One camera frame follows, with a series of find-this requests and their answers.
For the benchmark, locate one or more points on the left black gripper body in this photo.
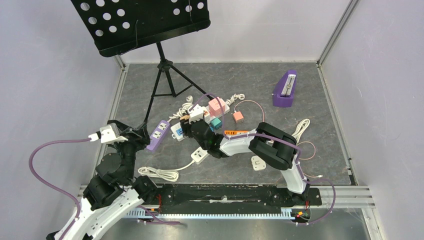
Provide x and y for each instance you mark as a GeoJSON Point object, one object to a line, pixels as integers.
{"type": "Point", "coordinates": [130, 148]}

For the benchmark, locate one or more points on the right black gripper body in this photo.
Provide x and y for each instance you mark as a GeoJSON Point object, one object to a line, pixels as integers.
{"type": "Point", "coordinates": [191, 124]}

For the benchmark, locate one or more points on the teal charger cube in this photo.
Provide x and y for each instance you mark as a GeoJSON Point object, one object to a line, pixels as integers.
{"type": "Point", "coordinates": [216, 123]}

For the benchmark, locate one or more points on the white multicolour power strip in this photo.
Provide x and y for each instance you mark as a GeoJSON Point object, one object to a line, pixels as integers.
{"type": "Point", "coordinates": [177, 130]}

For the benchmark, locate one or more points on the small pink charger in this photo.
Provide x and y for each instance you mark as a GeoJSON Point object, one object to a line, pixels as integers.
{"type": "Point", "coordinates": [238, 117]}

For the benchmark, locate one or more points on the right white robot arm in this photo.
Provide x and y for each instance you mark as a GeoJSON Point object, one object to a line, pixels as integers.
{"type": "Point", "coordinates": [275, 147]}

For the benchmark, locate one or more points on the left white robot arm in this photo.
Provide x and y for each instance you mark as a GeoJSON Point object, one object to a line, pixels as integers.
{"type": "Point", "coordinates": [114, 190]}

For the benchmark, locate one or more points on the flat white plug adapter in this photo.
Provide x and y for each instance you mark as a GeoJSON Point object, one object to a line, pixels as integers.
{"type": "Point", "coordinates": [257, 163]}

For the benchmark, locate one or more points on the purple power strip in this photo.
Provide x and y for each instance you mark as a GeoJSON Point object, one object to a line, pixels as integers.
{"type": "Point", "coordinates": [158, 135]}

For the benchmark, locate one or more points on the white power strip with USB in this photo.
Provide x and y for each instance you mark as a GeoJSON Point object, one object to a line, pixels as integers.
{"type": "Point", "coordinates": [199, 155]}

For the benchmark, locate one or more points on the orange power strip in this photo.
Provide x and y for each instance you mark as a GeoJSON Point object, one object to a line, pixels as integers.
{"type": "Point", "coordinates": [235, 132]}

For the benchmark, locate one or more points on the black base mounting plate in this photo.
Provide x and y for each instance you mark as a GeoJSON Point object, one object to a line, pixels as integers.
{"type": "Point", "coordinates": [229, 199]}

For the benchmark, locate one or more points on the purple metronome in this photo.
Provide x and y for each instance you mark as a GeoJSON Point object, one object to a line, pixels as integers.
{"type": "Point", "coordinates": [283, 92]}

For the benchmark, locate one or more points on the black perforated music stand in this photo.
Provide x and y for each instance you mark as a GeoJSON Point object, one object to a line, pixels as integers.
{"type": "Point", "coordinates": [120, 26]}

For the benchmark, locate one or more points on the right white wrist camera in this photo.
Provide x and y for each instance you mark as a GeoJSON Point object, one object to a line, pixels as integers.
{"type": "Point", "coordinates": [196, 113]}

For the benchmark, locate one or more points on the aluminium rail frame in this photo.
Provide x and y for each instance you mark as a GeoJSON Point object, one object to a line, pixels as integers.
{"type": "Point", "coordinates": [337, 196]}

